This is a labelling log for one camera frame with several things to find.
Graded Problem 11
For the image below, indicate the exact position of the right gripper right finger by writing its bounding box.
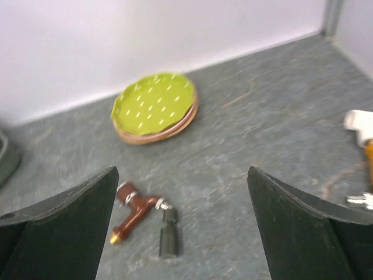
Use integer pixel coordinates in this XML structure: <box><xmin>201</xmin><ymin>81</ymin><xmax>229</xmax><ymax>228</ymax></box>
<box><xmin>247</xmin><ymin>166</ymin><xmax>372</xmax><ymax>279</ymax></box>

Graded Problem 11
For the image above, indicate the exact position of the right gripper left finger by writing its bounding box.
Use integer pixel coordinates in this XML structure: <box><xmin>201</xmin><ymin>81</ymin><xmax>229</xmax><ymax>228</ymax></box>
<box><xmin>1</xmin><ymin>166</ymin><xmax>119</xmax><ymax>280</ymax></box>

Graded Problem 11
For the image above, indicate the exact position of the orange faucet with white elbow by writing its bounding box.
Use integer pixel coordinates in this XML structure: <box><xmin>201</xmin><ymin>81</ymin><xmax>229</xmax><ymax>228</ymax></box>
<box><xmin>344</xmin><ymin>110</ymin><xmax>372</xmax><ymax>211</ymax></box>

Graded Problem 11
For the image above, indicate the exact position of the maroon faucet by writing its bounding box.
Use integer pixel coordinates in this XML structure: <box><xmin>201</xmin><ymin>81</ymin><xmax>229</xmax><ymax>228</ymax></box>
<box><xmin>110</xmin><ymin>181</ymin><xmax>174</xmax><ymax>244</ymax></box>

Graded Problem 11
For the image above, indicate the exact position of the dark green square tray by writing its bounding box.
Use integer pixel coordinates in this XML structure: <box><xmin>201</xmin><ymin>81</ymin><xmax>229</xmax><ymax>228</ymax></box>
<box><xmin>0</xmin><ymin>131</ymin><xmax>22</xmax><ymax>187</ymax></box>

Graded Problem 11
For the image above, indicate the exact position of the small black connector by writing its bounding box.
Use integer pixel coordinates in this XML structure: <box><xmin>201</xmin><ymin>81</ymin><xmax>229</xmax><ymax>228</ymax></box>
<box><xmin>159</xmin><ymin>208</ymin><xmax>179</xmax><ymax>259</ymax></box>

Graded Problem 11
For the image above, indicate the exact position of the green polka dot plate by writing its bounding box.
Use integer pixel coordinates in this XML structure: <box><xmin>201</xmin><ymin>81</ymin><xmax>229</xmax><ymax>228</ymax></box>
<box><xmin>111</xmin><ymin>72</ymin><xmax>196</xmax><ymax>136</ymax></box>

